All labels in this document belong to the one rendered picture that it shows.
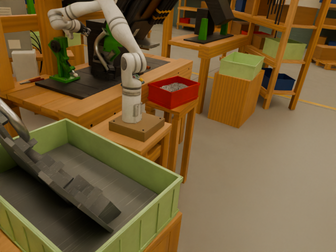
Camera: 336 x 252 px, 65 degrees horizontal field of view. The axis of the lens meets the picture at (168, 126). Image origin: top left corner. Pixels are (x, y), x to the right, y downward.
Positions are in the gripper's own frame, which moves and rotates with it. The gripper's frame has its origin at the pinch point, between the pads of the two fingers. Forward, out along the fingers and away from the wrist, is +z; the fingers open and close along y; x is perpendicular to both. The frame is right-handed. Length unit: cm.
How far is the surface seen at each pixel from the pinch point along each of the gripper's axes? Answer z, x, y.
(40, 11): -10.2, 14.3, 25.9
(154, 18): 24.5, -35.9, -16.0
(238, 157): 113, -6, -148
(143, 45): 19.4, -19.0, -26.2
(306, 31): 847, -316, -90
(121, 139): -49, 4, -75
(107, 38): 11.4, -3.5, -7.6
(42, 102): -36, 35, -29
